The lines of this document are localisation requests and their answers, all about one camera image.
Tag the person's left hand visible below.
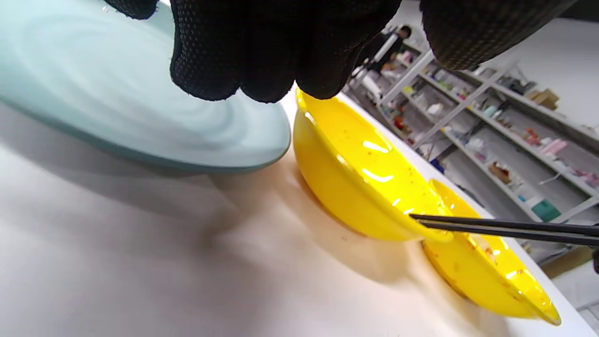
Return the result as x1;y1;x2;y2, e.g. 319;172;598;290
104;0;578;103

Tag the black chopstick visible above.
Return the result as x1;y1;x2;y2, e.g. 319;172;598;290
409;214;599;236
419;221;599;247

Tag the yellow dumpling bowl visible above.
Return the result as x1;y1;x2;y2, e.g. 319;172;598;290
421;179;562;326

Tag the yellow sauce bowl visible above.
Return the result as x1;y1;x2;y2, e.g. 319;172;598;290
292;88;453;243

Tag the teal plate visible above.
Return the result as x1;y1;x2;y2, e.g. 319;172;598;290
0;0;292;175

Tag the white shelf rack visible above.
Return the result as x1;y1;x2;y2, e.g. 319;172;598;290
346;47;599;225

